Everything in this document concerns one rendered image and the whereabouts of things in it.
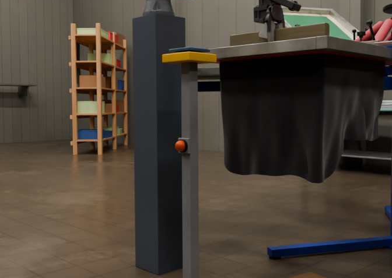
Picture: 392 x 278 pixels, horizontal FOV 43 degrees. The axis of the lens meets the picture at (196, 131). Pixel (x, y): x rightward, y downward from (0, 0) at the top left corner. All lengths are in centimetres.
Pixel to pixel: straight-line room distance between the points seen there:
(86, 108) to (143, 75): 606
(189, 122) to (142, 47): 81
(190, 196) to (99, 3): 1017
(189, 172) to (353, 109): 64
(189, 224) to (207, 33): 731
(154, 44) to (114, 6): 887
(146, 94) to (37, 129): 974
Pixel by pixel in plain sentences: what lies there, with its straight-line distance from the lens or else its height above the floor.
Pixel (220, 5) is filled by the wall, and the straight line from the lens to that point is 873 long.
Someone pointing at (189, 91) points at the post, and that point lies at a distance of 165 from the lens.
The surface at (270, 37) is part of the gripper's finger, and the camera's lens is 181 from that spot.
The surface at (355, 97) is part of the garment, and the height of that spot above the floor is 81.
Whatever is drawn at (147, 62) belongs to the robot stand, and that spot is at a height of 99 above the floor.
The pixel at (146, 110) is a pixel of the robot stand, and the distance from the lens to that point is 234.
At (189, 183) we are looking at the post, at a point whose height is 52.
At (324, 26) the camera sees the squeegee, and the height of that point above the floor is 104.
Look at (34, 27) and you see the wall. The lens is 1213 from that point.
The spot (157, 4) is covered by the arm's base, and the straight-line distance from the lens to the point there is 240.
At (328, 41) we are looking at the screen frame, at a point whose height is 97.
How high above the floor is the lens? 78
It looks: 3 degrees down
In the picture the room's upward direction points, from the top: straight up
